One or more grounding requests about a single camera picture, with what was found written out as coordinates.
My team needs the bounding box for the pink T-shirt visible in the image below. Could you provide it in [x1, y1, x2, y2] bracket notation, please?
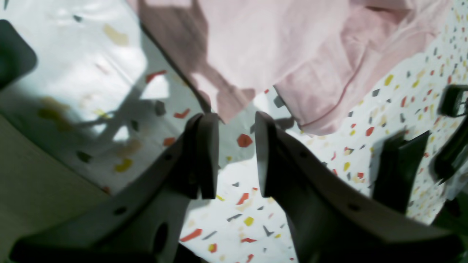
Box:
[128, 0, 452, 136]

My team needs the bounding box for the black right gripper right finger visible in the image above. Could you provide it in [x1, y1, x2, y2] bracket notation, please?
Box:
[255, 111, 465, 263]

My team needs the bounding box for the black handheld device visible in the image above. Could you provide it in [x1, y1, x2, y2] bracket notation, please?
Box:
[372, 130, 431, 214]

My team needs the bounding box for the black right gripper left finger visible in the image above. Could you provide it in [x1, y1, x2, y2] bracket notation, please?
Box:
[10, 113, 219, 263]

